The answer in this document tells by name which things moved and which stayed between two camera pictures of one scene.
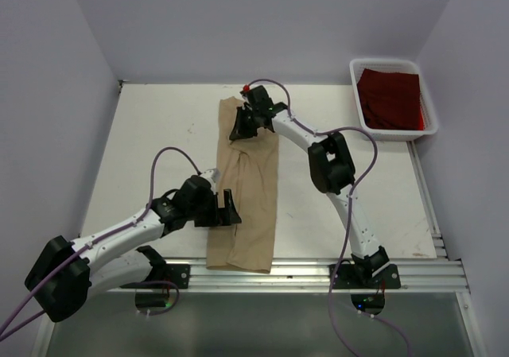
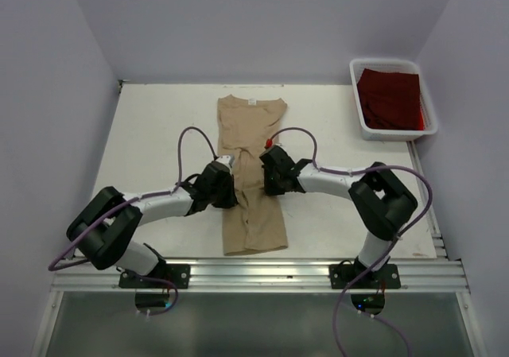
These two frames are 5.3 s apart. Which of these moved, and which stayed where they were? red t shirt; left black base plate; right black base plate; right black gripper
Moved: right black gripper
Stayed: left black base plate; red t shirt; right black base plate
